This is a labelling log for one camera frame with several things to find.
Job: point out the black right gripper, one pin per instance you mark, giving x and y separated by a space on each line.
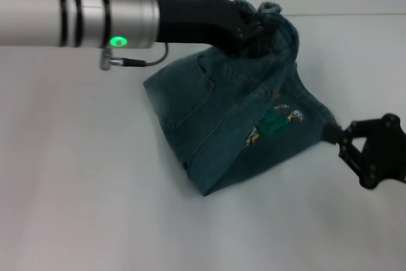
387 153

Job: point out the blue denim shorts with print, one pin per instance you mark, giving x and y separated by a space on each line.
228 131

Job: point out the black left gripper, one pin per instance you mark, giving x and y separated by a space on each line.
196 20

